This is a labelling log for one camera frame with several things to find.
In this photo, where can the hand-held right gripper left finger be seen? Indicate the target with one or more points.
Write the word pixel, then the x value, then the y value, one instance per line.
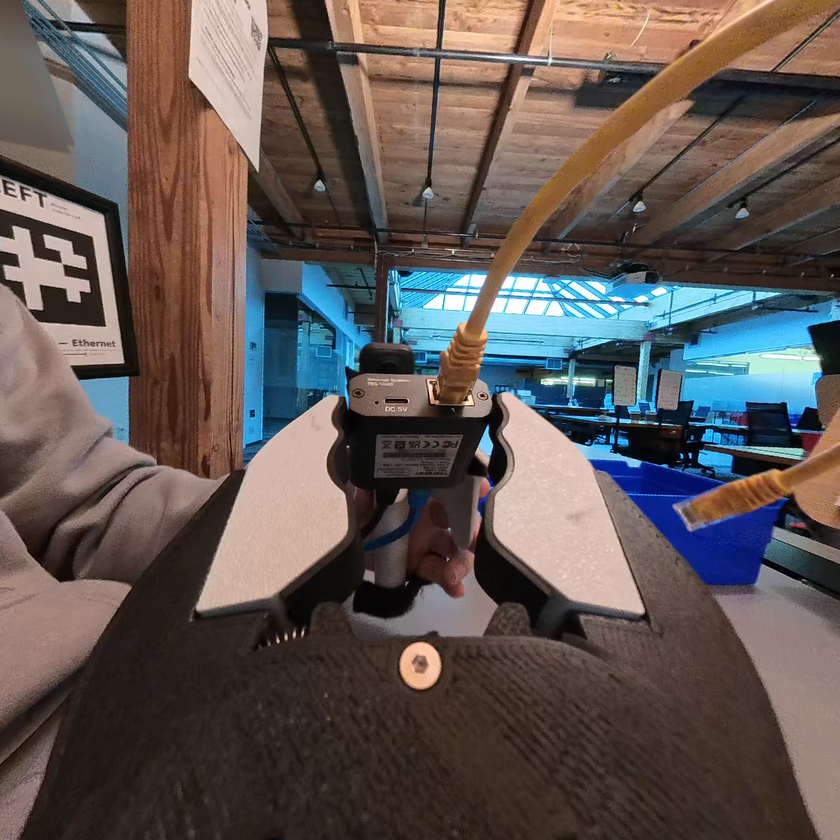
pixel 282 512

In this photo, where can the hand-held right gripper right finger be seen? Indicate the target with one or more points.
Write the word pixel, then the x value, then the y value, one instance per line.
pixel 558 518

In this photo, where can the black ethernet splitter box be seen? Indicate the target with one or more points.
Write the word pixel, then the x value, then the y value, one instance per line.
pixel 417 459

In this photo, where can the person's left hand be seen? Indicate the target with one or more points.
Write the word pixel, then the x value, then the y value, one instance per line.
pixel 439 558

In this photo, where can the black office chair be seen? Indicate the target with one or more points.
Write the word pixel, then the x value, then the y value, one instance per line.
pixel 771 433
pixel 676 430

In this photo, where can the white notice board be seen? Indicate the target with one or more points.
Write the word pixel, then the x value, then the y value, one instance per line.
pixel 669 389
pixel 625 386

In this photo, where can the blue plastic bin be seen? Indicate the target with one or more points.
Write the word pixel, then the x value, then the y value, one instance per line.
pixel 722 558

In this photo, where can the ceiling projector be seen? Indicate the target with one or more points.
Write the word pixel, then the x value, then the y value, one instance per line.
pixel 633 283

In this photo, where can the metal ceiling pipe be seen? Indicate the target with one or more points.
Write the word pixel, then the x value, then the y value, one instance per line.
pixel 459 56

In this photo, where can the black framed marker sign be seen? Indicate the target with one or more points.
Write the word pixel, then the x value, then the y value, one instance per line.
pixel 65 262

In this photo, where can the white paper notice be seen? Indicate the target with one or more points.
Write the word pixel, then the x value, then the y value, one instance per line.
pixel 226 65

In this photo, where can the wooden post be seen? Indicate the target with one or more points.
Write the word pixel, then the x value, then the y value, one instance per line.
pixel 184 295

